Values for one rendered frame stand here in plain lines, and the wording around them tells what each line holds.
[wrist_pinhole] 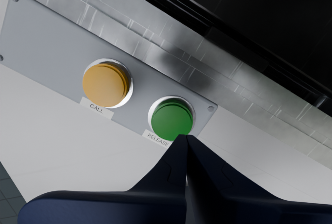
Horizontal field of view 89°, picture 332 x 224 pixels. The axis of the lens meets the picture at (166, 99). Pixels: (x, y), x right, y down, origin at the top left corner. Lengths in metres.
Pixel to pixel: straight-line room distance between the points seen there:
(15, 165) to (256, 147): 0.44
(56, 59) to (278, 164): 0.37
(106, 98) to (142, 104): 0.03
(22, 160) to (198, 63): 0.37
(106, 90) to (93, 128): 0.17
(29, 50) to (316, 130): 0.29
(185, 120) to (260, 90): 0.08
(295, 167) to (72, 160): 0.40
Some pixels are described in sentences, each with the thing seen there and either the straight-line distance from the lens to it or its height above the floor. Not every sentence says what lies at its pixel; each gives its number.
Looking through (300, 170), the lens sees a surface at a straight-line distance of 0.41.
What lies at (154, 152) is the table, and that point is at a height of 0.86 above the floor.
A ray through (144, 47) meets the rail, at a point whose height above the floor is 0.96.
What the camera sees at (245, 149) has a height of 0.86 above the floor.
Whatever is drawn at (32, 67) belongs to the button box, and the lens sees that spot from 0.20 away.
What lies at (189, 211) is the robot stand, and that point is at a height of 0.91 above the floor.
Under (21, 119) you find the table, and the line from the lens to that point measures 0.38.
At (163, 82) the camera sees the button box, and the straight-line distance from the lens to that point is 0.16.
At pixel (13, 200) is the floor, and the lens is 2.20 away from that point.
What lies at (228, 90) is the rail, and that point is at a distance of 0.17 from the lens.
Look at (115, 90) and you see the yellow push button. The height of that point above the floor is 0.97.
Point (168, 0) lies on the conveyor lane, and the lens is 0.20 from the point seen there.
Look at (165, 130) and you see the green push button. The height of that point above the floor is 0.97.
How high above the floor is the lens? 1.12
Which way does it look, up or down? 72 degrees down
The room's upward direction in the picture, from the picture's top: 175 degrees counter-clockwise
